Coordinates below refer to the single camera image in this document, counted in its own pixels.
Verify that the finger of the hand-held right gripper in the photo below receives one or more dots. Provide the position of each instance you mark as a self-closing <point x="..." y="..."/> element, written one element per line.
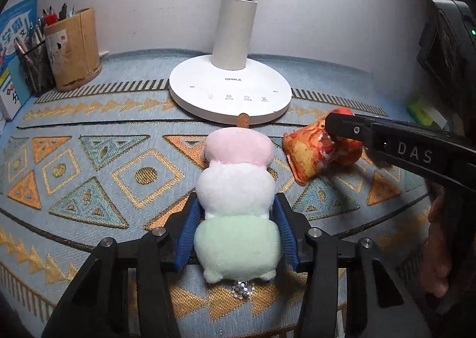
<point x="346" y="127"/>

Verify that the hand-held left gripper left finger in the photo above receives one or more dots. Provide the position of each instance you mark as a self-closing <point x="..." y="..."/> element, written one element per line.
<point x="187" y="237"/>

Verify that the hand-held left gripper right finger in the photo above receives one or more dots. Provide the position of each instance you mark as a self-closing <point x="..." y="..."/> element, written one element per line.
<point x="288" y="234"/>

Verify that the orange snack packet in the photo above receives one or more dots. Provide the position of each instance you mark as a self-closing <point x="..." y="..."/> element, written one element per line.
<point x="308" y="152"/>

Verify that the pink white green dango plush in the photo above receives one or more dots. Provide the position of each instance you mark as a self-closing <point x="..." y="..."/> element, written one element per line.
<point x="238" y="182"/>

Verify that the person's right hand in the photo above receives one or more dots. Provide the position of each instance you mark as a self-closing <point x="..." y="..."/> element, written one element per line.
<point x="442" y="248"/>

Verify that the green and white box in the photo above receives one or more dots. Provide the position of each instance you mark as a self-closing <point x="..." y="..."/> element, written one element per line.
<point x="422" y="109"/>

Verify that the white desk lamp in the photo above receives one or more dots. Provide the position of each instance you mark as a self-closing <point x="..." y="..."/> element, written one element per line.
<point x="230" y="78"/>

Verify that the blue patterned woven mat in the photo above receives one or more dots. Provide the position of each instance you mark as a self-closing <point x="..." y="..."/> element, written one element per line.
<point x="111" y="130"/>

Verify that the wooden pen holder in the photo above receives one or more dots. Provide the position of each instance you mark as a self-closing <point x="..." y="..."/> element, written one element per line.
<point x="72" y="48"/>

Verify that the black mesh pen cup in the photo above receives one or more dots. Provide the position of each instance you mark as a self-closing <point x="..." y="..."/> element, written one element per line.
<point x="37" y="66"/>

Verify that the bunch of pens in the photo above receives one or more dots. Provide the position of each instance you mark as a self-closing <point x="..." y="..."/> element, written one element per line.
<point x="55" y="14"/>

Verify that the blue book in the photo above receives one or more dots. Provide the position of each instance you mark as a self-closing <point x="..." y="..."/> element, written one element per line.
<point x="18" y="26"/>

